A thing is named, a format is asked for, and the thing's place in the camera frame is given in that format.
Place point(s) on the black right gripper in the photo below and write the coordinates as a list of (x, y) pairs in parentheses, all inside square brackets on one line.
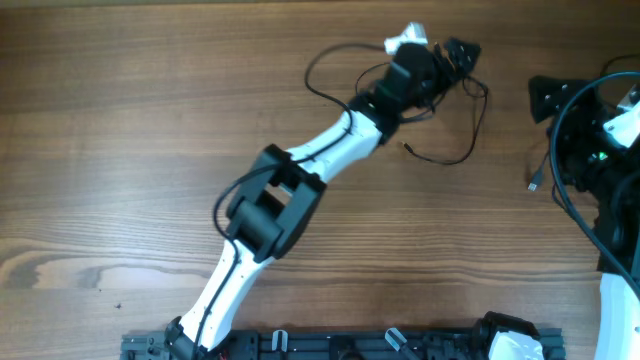
[(565, 107)]

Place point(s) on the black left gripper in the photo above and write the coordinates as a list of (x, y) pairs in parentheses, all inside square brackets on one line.
[(450, 75)]

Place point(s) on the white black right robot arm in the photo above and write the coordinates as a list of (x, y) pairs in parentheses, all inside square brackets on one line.
[(594, 161)]

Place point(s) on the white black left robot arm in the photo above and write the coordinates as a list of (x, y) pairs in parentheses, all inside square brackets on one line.
[(271, 205)]

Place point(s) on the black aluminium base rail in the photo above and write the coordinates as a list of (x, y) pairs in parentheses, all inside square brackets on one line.
[(253, 345)]

